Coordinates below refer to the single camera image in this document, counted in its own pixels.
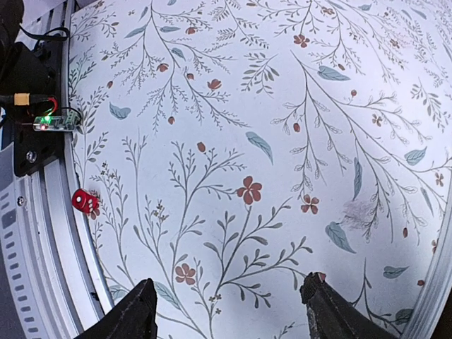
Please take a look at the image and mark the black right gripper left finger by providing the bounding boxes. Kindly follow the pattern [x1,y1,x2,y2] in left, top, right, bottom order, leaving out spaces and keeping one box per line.
[76,278,157,339]

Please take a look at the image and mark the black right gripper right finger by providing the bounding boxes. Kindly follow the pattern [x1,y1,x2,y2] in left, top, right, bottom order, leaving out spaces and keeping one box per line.
[299,272,395,339]

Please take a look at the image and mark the red die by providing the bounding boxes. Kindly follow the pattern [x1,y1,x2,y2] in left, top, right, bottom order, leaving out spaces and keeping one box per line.
[71,189,100,214]

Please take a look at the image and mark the front aluminium rail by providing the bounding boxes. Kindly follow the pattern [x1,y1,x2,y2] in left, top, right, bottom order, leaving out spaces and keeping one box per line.
[1,1,112,338]

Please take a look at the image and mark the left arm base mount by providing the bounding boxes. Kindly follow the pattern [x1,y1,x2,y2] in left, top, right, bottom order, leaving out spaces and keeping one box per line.
[1,1,81,177]

